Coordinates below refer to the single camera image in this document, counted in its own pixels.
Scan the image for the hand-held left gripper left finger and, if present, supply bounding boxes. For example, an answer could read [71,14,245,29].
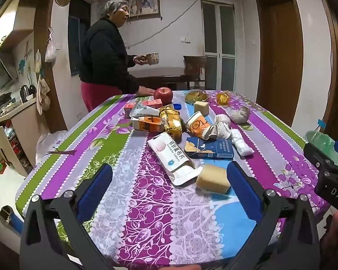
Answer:
[20,163,114,270]

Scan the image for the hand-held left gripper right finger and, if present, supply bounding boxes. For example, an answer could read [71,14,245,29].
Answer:
[225,162,321,270]

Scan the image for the green waste bin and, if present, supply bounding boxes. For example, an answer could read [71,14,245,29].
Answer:
[305,130,338,171]

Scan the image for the white cloth bundle with rope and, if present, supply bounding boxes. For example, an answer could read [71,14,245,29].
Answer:
[230,129,254,157]

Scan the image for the blue cardboard box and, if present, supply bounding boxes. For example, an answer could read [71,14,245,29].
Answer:
[184,137,234,160]

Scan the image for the knotted white cloth bundle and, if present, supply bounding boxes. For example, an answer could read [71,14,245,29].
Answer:
[215,115,232,140]

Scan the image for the crushed orange paper cup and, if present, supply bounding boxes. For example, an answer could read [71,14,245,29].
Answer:
[185,111,218,141]

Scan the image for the gold snack packet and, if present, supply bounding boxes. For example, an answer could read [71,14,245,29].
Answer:
[158,105,184,140]

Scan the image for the person's right hand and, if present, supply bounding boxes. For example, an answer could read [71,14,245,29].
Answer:
[320,212,338,259]

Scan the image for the large yellow sponge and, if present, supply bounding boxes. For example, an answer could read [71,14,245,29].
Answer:
[196,164,231,194]

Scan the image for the purple floral tablecloth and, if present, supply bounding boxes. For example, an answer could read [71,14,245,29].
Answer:
[15,90,331,270]

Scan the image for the grey crumpled cloth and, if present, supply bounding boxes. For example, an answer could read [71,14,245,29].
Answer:
[228,106,251,125]

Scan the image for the white medicine box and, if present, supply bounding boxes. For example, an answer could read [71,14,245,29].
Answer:
[147,132,204,187]

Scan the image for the orange carton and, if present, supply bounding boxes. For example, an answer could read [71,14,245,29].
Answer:
[132,116,162,133]

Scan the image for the small yellow sponge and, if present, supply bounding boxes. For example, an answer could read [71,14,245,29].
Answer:
[194,101,209,116]

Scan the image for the gold foil wrapper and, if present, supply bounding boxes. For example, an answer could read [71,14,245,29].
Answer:
[216,91,232,106]

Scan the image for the white crumpled packet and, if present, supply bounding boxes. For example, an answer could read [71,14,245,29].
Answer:
[129,103,161,119]

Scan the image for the brown wooden door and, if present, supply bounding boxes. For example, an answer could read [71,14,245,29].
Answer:
[256,0,304,127]

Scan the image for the plastic-wrapped pastry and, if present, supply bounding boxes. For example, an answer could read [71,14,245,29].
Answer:
[185,89,209,104]

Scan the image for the red and white box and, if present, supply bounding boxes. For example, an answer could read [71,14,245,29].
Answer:
[125,99,163,118]

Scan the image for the hanging beige towel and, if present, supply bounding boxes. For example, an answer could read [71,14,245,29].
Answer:
[36,76,51,115]

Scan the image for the red apple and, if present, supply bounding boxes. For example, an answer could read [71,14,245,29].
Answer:
[154,87,174,106]

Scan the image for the black electric kettle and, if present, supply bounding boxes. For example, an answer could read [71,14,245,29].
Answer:
[19,84,37,102]

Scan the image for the wooden chair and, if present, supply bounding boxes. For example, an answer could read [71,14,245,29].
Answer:
[183,56,208,89]

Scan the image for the dark wooden table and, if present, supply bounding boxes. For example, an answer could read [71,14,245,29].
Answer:
[129,67,201,92]

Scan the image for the frosted glass door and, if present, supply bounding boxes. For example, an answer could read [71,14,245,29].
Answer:
[201,0,236,90]

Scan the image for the patterned ceramic mug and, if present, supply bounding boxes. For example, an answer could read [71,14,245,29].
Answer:
[146,52,160,66]

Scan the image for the hanging white plastic bag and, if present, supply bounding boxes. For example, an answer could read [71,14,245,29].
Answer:
[45,27,57,63]

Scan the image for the steel range hood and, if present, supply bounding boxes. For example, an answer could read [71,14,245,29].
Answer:
[0,57,18,91]

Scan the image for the dark window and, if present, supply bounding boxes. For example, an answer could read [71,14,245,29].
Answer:
[68,0,91,76]

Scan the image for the wall cable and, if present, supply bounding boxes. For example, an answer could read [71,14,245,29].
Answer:
[125,0,202,48]

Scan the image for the framed wall picture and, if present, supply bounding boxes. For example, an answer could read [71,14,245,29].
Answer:
[127,0,160,19]

